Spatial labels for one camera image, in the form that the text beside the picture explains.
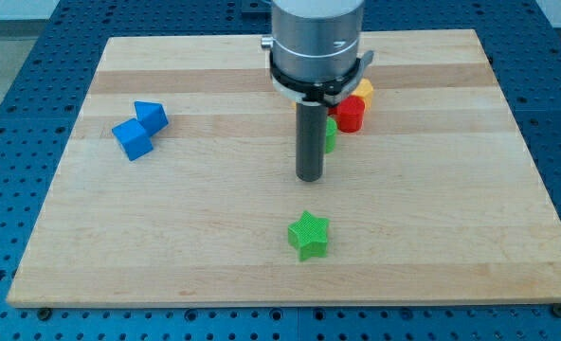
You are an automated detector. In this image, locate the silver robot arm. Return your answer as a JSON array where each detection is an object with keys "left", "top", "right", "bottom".
[{"left": 271, "top": 0, "right": 365, "bottom": 82}]

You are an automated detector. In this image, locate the green cylinder block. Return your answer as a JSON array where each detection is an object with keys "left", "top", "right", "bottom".
[{"left": 325, "top": 117, "right": 337, "bottom": 153}]

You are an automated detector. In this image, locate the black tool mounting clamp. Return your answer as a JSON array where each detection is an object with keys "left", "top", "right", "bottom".
[{"left": 269, "top": 50, "right": 374, "bottom": 107}]

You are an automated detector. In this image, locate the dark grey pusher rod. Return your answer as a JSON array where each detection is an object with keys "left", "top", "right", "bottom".
[{"left": 296, "top": 103, "right": 328, "bottom": 182}]

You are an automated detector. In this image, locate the blue cube block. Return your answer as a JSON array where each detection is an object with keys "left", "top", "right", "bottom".
[{"left": 112, "top": 118, "right": 154, "bottom": 161}]

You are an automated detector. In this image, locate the wooden board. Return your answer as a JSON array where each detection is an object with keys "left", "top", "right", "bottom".
[{"left": 7, "top": 29, "right": 561, "bottom": 308}]

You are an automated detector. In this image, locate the blue triangular prism block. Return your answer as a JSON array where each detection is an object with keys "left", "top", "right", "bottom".
[{"left": 134, "top": 101, "right": 169, "bottom": 136}]

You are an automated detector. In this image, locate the green star block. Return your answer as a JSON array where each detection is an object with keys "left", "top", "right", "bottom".
[{"left": 287, "top": 210, "right": 330, "bottom": 261}]

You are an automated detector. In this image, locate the yellow hexagon block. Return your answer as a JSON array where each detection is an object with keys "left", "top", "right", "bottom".
[{"left": 352, "top": 78, "right": 374, "bottom": 111}]

